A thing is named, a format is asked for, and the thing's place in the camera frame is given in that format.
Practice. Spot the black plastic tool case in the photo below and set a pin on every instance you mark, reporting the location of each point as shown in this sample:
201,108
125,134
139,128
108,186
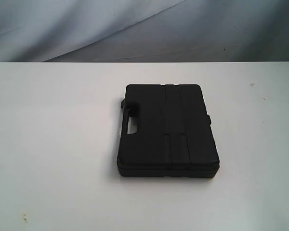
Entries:
166,132

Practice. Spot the grey backdrop cloth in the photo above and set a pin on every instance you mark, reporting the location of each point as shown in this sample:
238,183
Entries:
144,30

